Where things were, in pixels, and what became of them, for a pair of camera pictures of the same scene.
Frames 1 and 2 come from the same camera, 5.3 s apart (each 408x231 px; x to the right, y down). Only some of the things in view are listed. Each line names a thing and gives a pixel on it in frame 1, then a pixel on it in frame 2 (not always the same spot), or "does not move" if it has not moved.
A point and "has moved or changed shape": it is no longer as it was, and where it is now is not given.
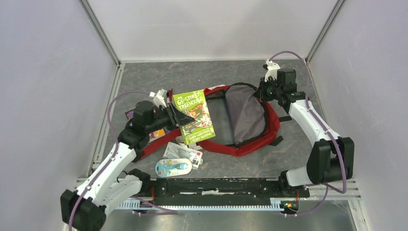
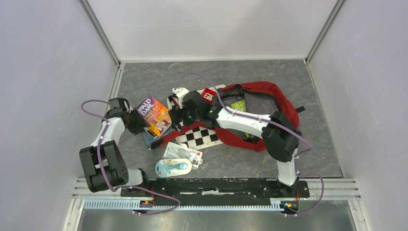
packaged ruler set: [175, 151] does not move
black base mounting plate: [221, 188] does not move
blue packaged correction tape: [172, 167] does not move
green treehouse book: [194, 104] → [240, 105]
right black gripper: [261, 94] → [176, 113]
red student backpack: [244, 119] has moved or changed shape
